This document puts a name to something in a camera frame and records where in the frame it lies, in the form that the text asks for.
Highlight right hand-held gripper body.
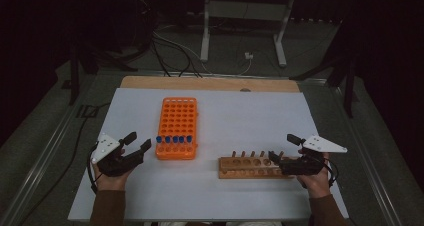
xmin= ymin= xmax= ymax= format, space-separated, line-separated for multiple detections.
xmin=278 ymin=134 xmax=348 ymax=178

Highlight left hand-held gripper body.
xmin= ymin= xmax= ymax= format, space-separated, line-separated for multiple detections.
xmin=90 ymin=132 xmax=145 ymax=178

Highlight wooden test tube rack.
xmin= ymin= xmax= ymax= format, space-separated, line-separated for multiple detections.
xmin=218 ymin=150 xmax=296 ymax=180

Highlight orange plastic test tube rack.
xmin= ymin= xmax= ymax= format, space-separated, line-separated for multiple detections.
xmin=155 ymin=96 xmax=200 ymax=161

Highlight person's right hand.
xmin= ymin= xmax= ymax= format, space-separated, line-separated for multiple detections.
xmin=297 ymin=152 xmax=332 ymax=200

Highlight person's left hand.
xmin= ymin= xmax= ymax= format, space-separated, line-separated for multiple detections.
xmin=92 ymin=163 xmax=133 ymax=192

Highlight white table mat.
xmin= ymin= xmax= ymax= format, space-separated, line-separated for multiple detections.
xmin=67 ymin=87 xmax=349 ymax=222

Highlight dark tripod stand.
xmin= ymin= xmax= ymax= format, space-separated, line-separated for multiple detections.
xmin=67 ymin=40 xmax=140 ymax=107
xmin=289 ymin=19 xmax=359 ymax=119

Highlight grey metal stand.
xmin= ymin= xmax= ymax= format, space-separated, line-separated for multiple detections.
xmin=199 ymin=0 xmax=298 ymax=68

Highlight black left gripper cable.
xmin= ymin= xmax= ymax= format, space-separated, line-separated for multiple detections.
xmin=86 ymin=144 xmax=102 ymax=196

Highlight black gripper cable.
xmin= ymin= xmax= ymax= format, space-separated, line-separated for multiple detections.
xmin=321 ymin=159 xmax=340 ymax=189
xmin=86 ymin=144 xmax=102 ymax=196

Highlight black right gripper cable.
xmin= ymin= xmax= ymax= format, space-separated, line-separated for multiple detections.
xmin=321 ymin=159 xmax=340 ymax=189

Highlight long black floor cable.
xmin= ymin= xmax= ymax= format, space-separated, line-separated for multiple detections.
xmin=18 ymin=101 xmax=112 ymax=226

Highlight black floor cables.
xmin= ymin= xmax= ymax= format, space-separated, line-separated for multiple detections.
xmin=150 ymin=28 xmax=214 ymax=79

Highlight white plug with cable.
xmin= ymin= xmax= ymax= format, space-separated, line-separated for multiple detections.
xmin=235 ymin=51 xmax=255 ymax=77

